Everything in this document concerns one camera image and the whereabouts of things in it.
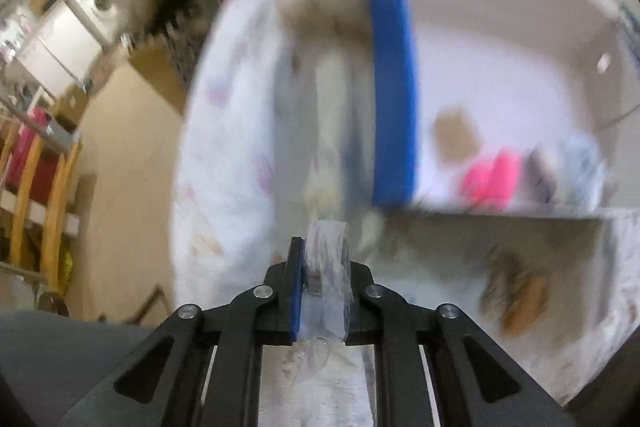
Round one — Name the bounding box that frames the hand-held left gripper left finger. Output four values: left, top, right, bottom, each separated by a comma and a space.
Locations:
57, 236, 307, 427

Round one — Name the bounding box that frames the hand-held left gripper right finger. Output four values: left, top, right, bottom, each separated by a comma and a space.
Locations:
342, 257, 576, 427

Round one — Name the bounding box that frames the clear plastic packet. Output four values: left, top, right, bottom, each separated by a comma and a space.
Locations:
300, 219, 353, 380

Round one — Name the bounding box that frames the white black-lined sock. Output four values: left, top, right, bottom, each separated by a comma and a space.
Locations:
525, 147, 558, 202

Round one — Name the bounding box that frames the blue cardboard box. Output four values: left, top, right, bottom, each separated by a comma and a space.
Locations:
357, 0, 640, 222

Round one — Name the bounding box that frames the beige brown fluffy plush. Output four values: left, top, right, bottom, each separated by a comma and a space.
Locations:
480, 252, 532, 308

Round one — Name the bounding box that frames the wooden side table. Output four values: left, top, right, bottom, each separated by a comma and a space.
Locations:
127, 42, 201, 114

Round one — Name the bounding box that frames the yellow wooden rack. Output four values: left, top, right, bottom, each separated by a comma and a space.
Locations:
0, 117, 84, 289

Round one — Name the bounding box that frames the black white striped cloth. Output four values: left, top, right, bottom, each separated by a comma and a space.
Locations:
145, 2, 211, 84

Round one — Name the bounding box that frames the cream fluffy plush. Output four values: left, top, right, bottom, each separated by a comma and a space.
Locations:
277, 0, 373, 44

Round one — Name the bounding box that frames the cardboard box on floor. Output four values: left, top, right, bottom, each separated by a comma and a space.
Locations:
52, 92, 92, 128

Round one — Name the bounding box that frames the pink storage bin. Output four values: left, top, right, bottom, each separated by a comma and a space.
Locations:
5, 107, 57, 198

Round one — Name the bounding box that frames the white floor cabinet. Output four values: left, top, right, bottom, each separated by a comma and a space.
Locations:
15, 2, 102, 94

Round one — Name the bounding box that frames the white washing machine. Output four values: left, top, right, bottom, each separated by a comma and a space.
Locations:
70, 0, 122, 48

